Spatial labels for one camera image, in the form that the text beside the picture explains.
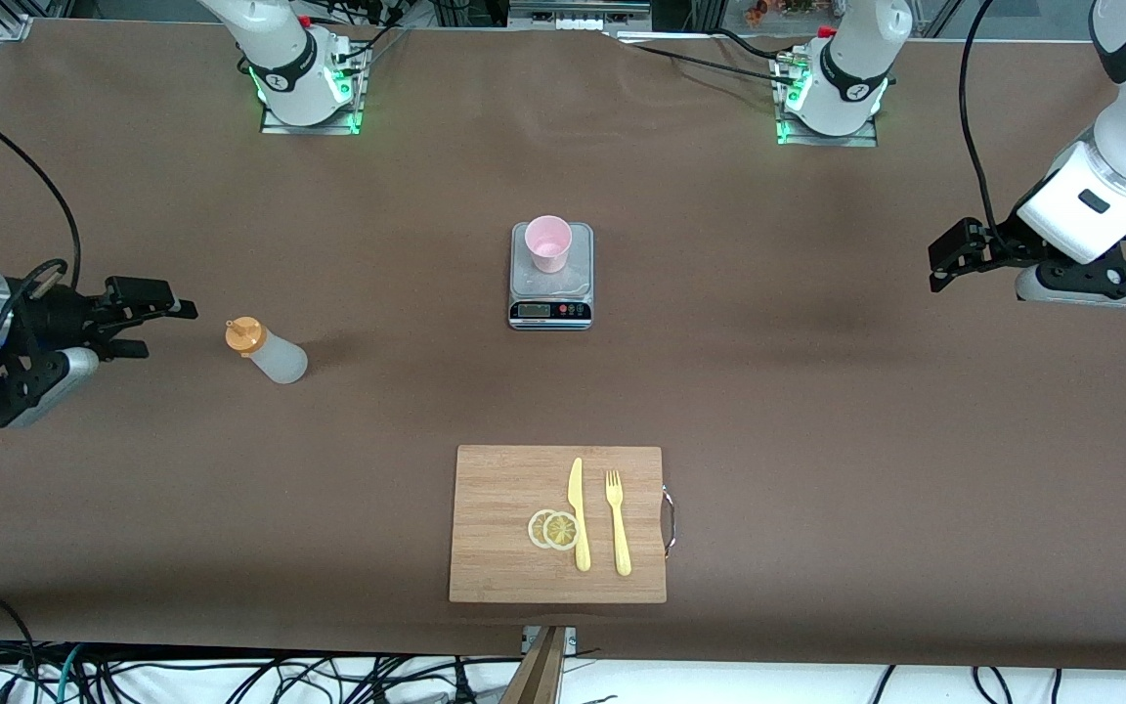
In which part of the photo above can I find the sauce bottle with orange cap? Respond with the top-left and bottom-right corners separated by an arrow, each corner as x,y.
225,316 -> 310,385

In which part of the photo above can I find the pink plastic cup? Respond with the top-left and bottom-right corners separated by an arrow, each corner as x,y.
524,215 -> 574,275

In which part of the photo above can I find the brown table cover sheet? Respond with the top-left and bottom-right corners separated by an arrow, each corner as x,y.
0,18 -> 1126,672

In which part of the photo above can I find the silver digital kitchen scale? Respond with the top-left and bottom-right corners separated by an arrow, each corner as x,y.
508,222 -> 595,331

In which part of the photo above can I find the wooden cutting board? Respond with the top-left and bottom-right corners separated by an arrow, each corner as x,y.
449,445 -> 676,604

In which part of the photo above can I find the yellow plastic fork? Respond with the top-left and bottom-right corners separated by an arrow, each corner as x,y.
605,469 -> 632,577

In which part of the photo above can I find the yellow plastic knife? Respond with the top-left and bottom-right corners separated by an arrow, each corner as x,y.
568,458 -> 591,573

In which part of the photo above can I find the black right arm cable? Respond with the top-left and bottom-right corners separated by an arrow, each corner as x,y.
0,119 -> 83,412

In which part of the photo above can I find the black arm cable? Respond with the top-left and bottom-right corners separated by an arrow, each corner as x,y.
958,0 -> 999,231
0,119 -> 83,412

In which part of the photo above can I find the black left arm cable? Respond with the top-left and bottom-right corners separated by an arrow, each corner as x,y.
958,0 -> 999,231

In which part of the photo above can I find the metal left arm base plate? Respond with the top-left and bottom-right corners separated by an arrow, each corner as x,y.
776,59 -> 880,148

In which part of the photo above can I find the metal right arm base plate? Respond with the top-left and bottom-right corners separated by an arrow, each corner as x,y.
260,44 -> 368,136

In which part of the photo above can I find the black cable on table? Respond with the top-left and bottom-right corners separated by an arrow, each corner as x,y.
612,29 -> 803,89

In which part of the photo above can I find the teal floor cable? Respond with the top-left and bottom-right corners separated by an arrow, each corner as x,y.
53,643 -> 87,704

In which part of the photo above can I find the looped black floor cable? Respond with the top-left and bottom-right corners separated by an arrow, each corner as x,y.
972,667 -> 1016,704

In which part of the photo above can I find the wooden post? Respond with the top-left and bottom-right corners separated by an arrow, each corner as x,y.
499,626 -> 569,704

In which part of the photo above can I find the metal corner bracket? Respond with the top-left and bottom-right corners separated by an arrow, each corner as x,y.
521,626 -> 579,658

